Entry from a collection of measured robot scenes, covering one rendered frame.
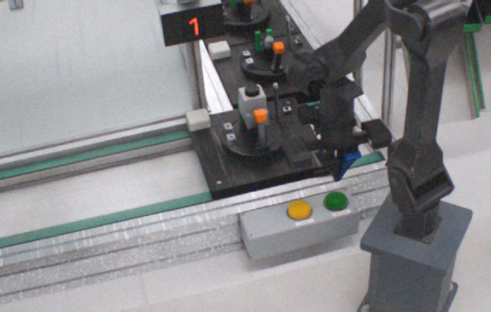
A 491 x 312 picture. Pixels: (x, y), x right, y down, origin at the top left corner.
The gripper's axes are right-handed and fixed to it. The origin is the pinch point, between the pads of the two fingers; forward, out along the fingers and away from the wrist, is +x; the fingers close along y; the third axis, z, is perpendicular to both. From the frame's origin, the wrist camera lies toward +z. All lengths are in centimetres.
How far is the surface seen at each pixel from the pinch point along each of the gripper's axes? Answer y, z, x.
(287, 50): -6.5, 49.1, 5.9
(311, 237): 5.9, -3.5, 12.7
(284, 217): 10.1, -0.3, 8.9
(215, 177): 19.4, 13.3, 7.9
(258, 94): 8.1, 20.5, -3.7
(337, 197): -0.4, 0.1, 7.7
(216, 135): 16.3, 25.8, 7.8
